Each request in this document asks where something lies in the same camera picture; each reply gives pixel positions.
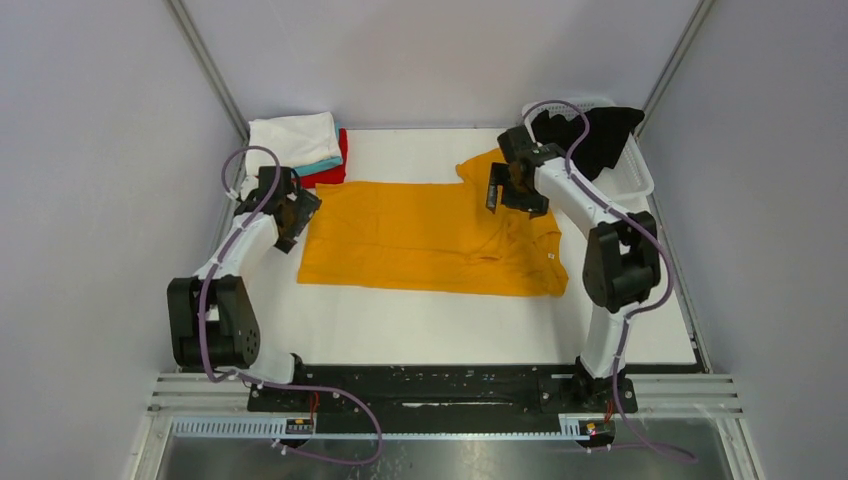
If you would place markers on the red folded t shirt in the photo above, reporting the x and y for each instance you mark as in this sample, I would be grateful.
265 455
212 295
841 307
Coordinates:
334 176

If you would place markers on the white slotted cable duct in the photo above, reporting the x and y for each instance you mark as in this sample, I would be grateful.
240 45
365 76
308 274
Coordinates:
565 428

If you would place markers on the white folded t shirt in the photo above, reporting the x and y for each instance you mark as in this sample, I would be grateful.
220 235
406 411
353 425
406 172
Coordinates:
296 140

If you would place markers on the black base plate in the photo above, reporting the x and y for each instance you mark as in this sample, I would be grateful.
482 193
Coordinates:
447 399

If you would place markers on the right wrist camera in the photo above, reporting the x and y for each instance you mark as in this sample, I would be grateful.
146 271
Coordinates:
514 141

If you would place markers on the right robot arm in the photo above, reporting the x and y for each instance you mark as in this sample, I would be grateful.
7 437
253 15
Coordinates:
621 262

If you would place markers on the teal folded t shirt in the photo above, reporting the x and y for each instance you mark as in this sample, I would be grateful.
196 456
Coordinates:
326 163

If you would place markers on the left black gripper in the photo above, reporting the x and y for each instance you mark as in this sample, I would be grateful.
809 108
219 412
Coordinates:
306 206

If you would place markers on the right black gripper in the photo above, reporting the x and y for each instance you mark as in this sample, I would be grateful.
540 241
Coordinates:
515 192

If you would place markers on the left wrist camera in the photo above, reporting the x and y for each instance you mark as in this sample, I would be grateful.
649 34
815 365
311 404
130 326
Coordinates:
267 190

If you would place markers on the black t shirt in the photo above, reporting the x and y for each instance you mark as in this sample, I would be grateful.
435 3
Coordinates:
609 129

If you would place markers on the white plastic basket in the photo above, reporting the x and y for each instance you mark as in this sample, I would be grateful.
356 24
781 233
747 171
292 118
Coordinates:
630 180

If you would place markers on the right aluminium frame post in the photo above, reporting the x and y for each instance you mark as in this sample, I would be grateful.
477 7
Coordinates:
678 54

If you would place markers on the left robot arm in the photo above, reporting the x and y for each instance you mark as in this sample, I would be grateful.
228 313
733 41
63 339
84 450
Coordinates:
213 324

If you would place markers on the yellow t shirt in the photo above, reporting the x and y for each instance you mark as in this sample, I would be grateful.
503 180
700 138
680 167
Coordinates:
432 237

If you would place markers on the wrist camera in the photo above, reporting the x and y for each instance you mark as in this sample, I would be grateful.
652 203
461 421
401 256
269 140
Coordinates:
267 190
514 141

